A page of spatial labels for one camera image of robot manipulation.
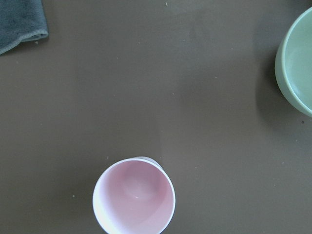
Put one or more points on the grey folded cloth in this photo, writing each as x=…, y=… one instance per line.
x=21, y=21

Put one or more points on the pink plastic cup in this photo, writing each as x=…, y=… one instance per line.
x=134, y=196

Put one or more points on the green bowl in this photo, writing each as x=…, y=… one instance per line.
x=293, y=64

